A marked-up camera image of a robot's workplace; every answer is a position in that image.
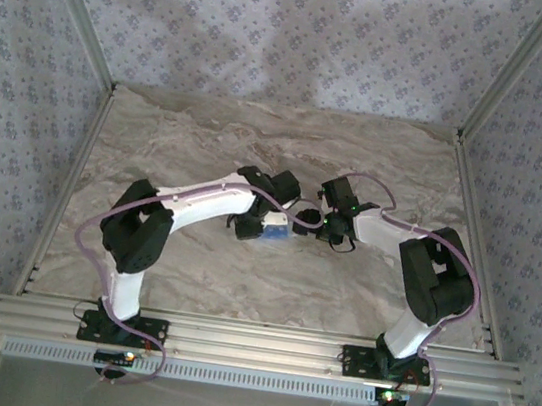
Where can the controller board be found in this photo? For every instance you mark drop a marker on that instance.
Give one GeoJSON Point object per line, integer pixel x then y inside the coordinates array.
{"type": "Point", "coordinates": [392, 398]}
{"type": "Point", "coordinates": [115, 357]}

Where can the long aluminium mounting rail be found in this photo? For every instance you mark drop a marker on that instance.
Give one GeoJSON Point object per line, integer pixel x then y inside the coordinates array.
{"type": "Point", "coordinates": [256, 345]}

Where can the left controller board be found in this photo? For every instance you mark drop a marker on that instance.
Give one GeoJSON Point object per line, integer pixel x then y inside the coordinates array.
{"type": "Point", "coordinates": [115, 357]}

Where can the aluminium corner post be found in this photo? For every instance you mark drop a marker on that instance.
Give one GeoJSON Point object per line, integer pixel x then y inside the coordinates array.
{"type": "Point", "coordinates": [514, 70]}
{"type": "Point", "coordinates": [79, 9]}

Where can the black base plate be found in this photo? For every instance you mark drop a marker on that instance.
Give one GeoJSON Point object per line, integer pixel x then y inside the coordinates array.
{"type": "Point", "coordinates": [354, 363]}
{"type": "Point", "coordinates": [89, 331]}

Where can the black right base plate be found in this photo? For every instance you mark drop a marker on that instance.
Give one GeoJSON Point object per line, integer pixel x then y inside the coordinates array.
{"type": "Point", "coordinates": [354, 363]}

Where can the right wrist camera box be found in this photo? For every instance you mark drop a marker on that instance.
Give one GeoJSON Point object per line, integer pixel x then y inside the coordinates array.
{"type": "Point", "coordinates": [341, 190]}

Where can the aluminium side rail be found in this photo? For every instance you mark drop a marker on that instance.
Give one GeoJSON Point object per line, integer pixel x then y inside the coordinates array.
{"type": "Point", "coordinates": [473, 216]}
{"type": "Point", "coordinates": [69, 185]}

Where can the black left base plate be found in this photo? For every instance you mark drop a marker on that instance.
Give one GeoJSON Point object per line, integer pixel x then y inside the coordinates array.
{"type": "Point", "coordinates": [89, 331]}

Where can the right controller board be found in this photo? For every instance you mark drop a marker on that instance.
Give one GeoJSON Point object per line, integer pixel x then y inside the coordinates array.
{"type": "Point", "coordinates": [392, 398]}

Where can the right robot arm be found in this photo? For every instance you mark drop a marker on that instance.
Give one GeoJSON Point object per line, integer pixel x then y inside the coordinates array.
{"type": "Point", "coordinates": [378, 230]}

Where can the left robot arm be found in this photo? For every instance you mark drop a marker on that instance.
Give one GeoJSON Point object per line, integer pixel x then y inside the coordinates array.
{"type": "Point", "coordinates": [210, 202]}

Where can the blue pill organizer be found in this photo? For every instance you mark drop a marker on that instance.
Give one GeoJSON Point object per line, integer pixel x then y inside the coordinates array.
{"type": "Point", "coordinates": [277, 231]}

